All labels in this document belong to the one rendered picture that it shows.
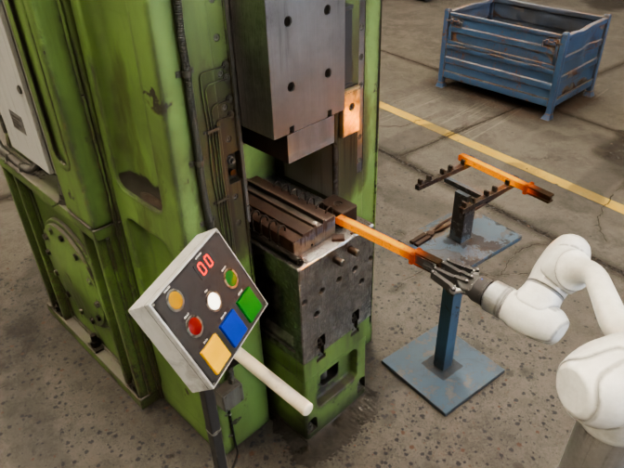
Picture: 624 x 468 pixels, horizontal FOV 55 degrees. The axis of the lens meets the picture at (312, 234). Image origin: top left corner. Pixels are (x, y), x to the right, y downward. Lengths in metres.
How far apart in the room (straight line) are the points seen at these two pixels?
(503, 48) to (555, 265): 4.08
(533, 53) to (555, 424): 3.39
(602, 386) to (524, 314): 0.61
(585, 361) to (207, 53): 1.20
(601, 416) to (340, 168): 1.46
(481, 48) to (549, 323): 4.27
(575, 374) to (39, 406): 2.45
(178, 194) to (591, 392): 1.21
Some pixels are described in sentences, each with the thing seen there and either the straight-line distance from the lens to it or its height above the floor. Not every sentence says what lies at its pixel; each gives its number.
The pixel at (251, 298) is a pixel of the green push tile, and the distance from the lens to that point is 1.70.
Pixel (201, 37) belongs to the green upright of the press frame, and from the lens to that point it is 1.68.
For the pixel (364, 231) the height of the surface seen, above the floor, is 1.07.
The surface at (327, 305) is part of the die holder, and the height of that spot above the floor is 0.68.
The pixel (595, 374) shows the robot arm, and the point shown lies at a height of 1.42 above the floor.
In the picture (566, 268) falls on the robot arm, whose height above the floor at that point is 1.20.
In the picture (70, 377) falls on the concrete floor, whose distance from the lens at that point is 3.10.
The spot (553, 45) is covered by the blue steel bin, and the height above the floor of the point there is 0.61.
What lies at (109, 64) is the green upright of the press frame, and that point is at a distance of 1.98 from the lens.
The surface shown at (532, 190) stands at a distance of 2.29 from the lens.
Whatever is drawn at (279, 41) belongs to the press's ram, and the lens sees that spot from 1.67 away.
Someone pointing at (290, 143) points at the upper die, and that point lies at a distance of 1.79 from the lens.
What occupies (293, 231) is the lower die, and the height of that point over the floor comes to 0.98.
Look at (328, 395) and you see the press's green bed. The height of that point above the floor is 0.16.
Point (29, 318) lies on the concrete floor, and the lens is 3.52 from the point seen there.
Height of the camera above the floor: 2.12
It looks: 35 degrees down
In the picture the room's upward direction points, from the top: 2 degrees counter-clockwise
